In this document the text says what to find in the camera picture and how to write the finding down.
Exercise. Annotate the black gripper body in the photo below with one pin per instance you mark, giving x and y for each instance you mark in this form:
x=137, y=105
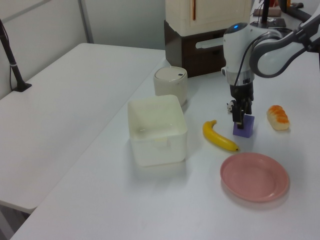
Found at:
x=242, y=92

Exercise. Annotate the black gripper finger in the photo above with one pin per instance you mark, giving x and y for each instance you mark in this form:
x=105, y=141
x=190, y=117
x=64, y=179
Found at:
x=248, y=107
x=238, y=112

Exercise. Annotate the purple cube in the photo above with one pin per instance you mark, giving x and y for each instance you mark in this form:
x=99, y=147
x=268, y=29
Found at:
x=248, y=127

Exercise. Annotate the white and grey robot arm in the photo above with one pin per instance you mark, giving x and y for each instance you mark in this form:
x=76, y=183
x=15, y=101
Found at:
x=265, y=55

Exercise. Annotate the pink plate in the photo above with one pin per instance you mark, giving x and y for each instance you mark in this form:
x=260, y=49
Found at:
x=255, y=177

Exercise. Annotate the toy panda figure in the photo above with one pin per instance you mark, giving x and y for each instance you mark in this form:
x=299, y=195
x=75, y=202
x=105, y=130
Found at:
x=229, y=106

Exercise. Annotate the toy bread loaf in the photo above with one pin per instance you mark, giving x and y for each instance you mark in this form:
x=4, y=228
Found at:
x=278, y=117

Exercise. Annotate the yellow toy banana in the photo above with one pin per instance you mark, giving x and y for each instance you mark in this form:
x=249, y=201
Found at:
x=217, y=137

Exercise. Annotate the dark brown drawer cabinet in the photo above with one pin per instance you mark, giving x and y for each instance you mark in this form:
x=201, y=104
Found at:
x=197, y=57

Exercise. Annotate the black device with red light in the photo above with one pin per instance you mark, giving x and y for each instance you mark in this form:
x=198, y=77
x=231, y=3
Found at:
x=260, y=24

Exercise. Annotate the cream round lidded trash can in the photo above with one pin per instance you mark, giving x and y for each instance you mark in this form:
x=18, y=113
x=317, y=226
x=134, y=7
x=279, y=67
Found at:
x=171, y=85

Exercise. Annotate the white square plastic bin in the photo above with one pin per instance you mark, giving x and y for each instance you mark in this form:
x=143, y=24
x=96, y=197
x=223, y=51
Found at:
x=157, y=132

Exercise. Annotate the black upright pole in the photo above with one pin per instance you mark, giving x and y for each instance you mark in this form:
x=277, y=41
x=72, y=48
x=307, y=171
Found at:
x=265, y=11

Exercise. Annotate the cream toy cabinet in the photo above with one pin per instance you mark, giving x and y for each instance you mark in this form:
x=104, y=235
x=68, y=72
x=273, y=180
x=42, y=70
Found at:
x=207, y=13

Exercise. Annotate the brown flat box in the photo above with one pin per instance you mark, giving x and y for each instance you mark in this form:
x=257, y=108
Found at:
x=273, y=12

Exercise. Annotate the black camera stand pole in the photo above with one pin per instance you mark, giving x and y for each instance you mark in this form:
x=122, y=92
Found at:
x=11, y=60

